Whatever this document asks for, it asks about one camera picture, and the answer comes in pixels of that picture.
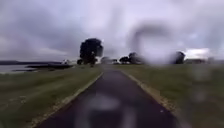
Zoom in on grass field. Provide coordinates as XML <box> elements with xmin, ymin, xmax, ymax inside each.
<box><xmin>0</xmin><ymin>64</ymin><xmax>104</xmax><ymax>128</ymax></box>
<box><xmin>114</xmin><ymin>63</ymin><xmax>224</xmax><ymax>128</ymax></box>

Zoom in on large dark tree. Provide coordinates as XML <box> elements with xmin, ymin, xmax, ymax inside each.
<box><xmin>77</xmin><ymin>37</ymin><xmax>105</xmax><ymax>66</ymax></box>

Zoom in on dark asphalt path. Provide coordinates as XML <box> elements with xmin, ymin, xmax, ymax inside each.
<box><xmin>34</xmin><ymin>68</ymin><xmax>179</xmax><ymax>128</ymax></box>

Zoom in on pale path edge strip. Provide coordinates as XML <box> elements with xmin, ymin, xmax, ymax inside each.
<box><xmin>120</xmin><ymin>69</ymin><xmax>183</xmax><ymax>118</ymax></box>
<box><xmin>29</xmin><ymin>71</ymin><xmax>105</xmax><ymax>128</ymax></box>

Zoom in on dark trees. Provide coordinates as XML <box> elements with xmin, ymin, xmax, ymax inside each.
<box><xmin>118</xmin><ymin>51</ymin><xmax>145</xmax><ymax>65</ymax></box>

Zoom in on building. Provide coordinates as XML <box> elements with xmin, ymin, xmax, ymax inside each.
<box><xmin>184</xmin><ymin>58</ymin><xmax>207</xmax><ymax>65</ymax></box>

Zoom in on grey water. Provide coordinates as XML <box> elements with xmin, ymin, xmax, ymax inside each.
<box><xmin>0</xmin><ymin>63</ymin><xmax>38</xmax><ymax>75</ymax></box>

